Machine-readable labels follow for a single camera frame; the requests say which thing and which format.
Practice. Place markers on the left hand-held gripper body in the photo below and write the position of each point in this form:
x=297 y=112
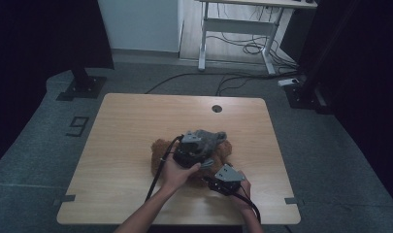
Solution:
x=189 y=155

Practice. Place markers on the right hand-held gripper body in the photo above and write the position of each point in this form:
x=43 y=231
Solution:
x=229 y=181

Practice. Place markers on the grey fluffy cloth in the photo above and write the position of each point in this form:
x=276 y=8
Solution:
x=210 y=142

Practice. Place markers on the brown teddy bear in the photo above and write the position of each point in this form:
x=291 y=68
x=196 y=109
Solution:
x=158 y=152

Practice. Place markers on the person's right hand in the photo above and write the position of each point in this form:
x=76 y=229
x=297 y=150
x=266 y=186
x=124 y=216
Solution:
x=244 y=199

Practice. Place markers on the person's left hand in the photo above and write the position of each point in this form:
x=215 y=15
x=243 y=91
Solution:
x=176 y=176

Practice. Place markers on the grey tape strip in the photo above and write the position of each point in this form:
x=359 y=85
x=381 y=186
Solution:
x=294 y=201
x=64 y=199

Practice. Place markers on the black stand base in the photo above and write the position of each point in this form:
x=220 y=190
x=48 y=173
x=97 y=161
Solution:
x=301 y=97
x=87 y=85

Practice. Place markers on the white power strip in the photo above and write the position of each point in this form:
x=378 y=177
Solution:
x=288 y=82

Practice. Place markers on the black tape floor mark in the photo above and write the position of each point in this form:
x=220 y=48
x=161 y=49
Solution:
x=77 y=124

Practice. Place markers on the black curtain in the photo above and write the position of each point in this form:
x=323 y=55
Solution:
x=39 y=48
x=362 y=64

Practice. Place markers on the white metal desk frame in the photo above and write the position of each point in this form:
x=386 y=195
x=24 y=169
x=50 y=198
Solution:
x=236 y=26

